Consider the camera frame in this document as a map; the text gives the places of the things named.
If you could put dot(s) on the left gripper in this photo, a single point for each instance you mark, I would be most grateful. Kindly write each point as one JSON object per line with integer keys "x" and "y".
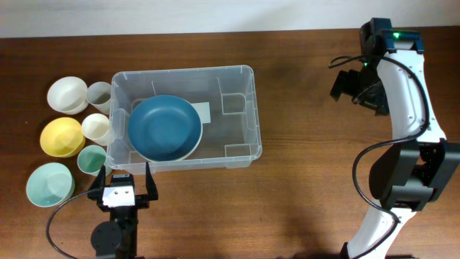
{"x": 143, "y": 201}

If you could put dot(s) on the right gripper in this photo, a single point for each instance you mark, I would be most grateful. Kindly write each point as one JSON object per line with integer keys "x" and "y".
{"x": 343, "y": 83}

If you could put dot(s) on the dark blue plate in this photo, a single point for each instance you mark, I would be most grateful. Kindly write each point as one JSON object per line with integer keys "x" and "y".
{"x": 135, "y": 132}

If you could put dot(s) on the yellow small bowl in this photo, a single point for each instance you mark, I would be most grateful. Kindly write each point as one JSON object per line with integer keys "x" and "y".
{"x": 62, "y": 138}

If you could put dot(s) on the beige plate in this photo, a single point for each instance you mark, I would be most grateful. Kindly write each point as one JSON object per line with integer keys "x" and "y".
{"x": 170, "y": 133}

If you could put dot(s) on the clear plastic storage container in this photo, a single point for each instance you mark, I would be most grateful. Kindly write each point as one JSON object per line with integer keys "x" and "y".
{"x": 231, "y": 140}

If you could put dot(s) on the white small bowl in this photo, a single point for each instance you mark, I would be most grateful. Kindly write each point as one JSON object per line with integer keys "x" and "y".
{"x": 68, "y": 95}

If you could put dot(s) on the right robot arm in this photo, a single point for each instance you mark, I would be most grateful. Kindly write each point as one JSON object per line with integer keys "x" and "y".
{"x": 419, "y": 161}

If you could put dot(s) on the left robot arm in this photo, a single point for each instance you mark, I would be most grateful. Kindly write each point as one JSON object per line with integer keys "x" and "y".
{"x": 117, "y": 237}

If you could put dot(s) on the white label in container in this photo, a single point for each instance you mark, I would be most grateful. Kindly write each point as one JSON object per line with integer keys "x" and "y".
{"x": 204, "y": 112}

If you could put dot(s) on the mint green plastic cup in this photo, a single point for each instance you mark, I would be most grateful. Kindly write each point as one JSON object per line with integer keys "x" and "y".
{"x": 91, "y": 159}

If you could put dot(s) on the cream plastic cup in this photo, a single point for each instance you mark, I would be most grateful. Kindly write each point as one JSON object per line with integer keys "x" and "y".
{"x": 96, "y": 128}

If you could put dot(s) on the mint green small bowl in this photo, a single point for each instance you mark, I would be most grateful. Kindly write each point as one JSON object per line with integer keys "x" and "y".
{"x": 50, "y": 185}

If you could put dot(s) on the grey plastic cup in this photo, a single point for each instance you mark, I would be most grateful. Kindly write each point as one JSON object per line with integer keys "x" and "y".
{"x": 99, "y": 96}

